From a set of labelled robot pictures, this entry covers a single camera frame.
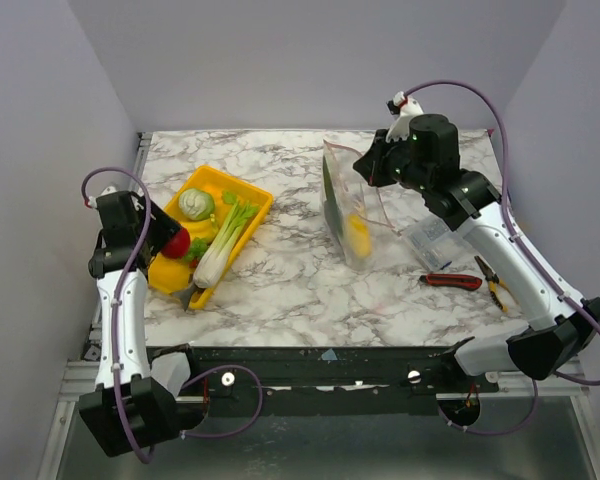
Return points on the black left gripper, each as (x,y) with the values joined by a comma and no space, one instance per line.
(165,226)

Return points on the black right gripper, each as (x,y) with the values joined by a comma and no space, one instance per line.
(368,165)

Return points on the red toy tomato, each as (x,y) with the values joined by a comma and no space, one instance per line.
(178,246)

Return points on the green toy cabbage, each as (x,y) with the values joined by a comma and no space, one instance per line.
(196,205)

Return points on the clear zip top bag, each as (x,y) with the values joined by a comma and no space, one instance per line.
(355,196)

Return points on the green toy scallion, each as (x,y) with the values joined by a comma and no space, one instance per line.
(331,207)

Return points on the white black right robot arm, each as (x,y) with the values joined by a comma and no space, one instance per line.
(560,320)

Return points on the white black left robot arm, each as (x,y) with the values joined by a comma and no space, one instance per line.
(133,405)

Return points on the yellow plastic tray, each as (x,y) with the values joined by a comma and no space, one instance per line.
(169,275)

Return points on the green toy celery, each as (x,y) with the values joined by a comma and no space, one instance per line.
(214,261)

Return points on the grey toy fish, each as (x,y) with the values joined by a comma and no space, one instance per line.
(185,295)

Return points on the clear plastic screw box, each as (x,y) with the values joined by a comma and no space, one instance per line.
(434,244)

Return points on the red black utility knife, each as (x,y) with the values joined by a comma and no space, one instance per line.
(460,281)

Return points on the yellow black pliers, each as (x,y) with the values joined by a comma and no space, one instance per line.
(495,285)

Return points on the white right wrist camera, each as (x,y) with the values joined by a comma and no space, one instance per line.
(404,108)

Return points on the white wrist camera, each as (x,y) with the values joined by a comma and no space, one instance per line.
(404,108)
(91,201)

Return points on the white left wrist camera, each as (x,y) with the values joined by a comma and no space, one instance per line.
(91,201)

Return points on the black mounting rail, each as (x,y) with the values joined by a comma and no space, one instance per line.
(326,381)

